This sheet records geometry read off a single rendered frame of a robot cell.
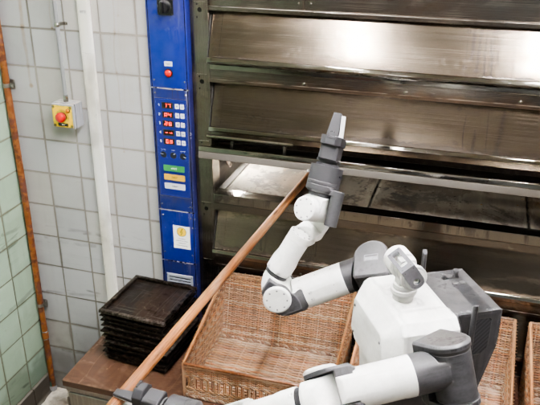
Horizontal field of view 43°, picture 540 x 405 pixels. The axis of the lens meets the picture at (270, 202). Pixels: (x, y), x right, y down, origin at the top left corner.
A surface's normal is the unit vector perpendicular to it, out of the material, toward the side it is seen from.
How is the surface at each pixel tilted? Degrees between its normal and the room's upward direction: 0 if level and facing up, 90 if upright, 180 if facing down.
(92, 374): 0
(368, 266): 34
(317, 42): 70
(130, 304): 0
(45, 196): 90
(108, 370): 0
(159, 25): 90
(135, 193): 90
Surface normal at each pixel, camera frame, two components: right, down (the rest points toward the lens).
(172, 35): -0.29, 0.39
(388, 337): -0.65, -0.19
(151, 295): 0.00, -0.91
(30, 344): 0.96, 0.13
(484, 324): 0.23, 0.40
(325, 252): -0.27, 0.06
